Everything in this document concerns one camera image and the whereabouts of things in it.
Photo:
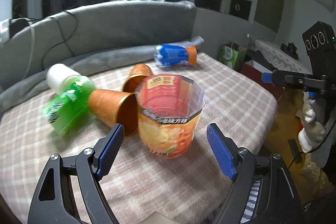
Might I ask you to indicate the green and white box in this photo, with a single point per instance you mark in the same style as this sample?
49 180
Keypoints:
231 56

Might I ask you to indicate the green bottle with white cap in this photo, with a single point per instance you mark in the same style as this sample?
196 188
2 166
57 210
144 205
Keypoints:
68 106

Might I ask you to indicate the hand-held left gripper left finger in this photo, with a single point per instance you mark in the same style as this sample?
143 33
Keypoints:
110 150

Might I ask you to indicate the black device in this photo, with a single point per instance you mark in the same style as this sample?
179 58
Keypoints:
19 27

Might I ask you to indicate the blue and orange packet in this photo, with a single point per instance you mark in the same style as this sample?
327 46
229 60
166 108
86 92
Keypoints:
172 54

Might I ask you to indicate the dark small object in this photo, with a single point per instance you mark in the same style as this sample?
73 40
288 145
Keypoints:
289 50

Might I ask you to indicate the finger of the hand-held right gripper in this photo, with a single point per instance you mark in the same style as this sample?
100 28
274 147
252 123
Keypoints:
294 80

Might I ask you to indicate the orange instant noodle cup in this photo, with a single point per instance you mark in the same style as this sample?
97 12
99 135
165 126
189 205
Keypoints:
168 132

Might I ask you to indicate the person's right forearm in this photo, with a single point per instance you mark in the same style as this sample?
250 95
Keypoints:
324 153

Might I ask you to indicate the grey sofa backrest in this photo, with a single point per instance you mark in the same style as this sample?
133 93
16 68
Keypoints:
118 27

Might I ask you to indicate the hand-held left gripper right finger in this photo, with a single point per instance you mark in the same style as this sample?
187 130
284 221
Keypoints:
221 153

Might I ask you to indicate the person's right hand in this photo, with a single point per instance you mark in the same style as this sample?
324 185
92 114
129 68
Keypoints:
311 121

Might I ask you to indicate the gold paper cup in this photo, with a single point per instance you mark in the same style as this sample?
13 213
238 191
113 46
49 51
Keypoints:
105 108
140 72

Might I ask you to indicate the red box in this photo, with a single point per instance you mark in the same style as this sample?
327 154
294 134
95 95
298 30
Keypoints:
258 74

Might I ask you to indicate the white lace tablecloth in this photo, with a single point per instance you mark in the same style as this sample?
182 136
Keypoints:
278 56

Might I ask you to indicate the grey blanket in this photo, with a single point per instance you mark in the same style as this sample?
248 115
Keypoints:
105 58

